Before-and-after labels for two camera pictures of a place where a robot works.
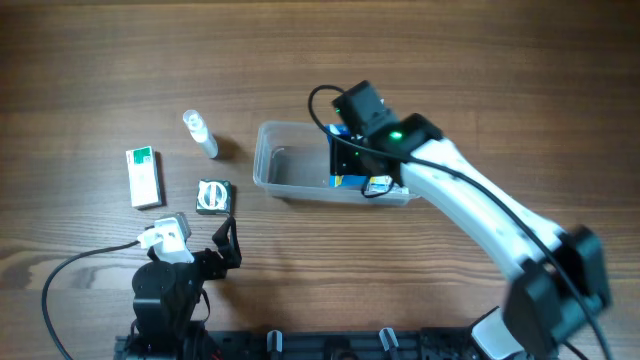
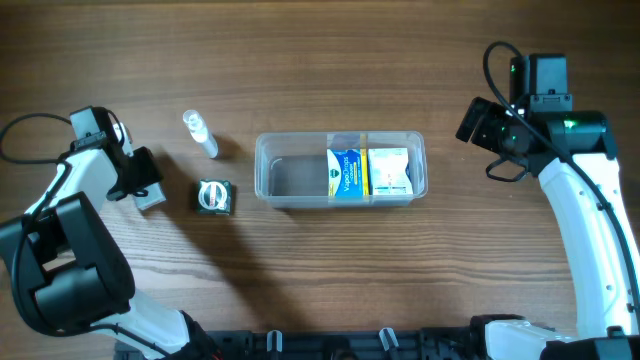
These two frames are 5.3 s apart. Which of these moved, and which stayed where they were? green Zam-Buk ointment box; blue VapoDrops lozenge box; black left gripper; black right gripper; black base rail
Moved: blue VapoDrops lozenge box; black right gripper; black left gripper
Stayed: green Zam-Buk ointment box; black base rail
